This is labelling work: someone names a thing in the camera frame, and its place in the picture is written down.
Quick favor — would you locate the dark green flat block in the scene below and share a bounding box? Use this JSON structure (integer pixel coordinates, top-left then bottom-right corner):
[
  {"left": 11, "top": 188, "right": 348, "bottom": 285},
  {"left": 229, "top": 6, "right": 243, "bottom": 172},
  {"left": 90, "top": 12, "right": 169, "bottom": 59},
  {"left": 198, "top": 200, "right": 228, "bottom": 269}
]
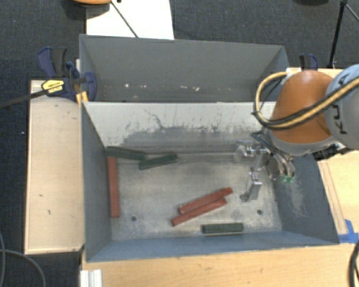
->
[
  {"left": 200, "top": 222, "right": 245, "bottom": 236},
  {"left": 138, "top": 153, "right": 179, "bottom": 171},
  {"left": 105, "top": 146, "right": 147, "bottom": 161}
]

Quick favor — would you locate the pale wood board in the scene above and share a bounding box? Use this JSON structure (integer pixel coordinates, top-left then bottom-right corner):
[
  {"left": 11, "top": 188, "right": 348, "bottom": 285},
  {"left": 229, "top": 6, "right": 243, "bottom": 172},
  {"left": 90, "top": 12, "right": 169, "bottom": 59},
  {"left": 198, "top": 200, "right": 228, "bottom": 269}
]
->
[{"left": 23, "top": 79, "right": 86, "bottom": 255}]

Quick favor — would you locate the red-brown flat block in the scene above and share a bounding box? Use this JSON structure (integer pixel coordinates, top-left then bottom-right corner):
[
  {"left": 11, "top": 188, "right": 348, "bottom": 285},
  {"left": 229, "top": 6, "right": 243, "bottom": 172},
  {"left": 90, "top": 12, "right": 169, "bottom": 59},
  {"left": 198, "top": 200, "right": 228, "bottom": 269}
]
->
[
  {"left": 107, "top": 156, "right": 121, "bottom": 219},
  {"left": 177, "top": 187, "right": 234, "bottom": 215},
  {"left": 171, "top": 197, "right": 229, "bottom": 227}
]

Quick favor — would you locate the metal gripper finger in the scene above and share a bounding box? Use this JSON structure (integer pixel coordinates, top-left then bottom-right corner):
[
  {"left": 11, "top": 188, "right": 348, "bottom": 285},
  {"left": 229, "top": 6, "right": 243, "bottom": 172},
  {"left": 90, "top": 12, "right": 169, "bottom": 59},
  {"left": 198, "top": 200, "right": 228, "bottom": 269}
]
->
[
  {"left": 240, "top": 172, "right": 263, "bottom": 203},
  {"left": 234, "top": 140, "right": 255, "bottom": 164}
]

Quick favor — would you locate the grey metal bin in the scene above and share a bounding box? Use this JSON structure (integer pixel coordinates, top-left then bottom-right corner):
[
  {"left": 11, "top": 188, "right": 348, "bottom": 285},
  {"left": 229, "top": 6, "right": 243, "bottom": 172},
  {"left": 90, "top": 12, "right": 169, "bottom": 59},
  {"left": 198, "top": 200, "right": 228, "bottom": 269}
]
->
[{"left": 78, "top": 33, "right": 340, "bottom": 263}]

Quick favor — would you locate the black cylinder on white bracket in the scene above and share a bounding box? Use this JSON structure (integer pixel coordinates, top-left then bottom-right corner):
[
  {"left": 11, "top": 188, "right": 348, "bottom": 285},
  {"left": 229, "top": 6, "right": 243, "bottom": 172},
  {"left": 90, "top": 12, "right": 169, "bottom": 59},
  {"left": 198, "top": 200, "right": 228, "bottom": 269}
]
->
[{"left": 312, "top": 143, "right": 349, "bottom": 161}]

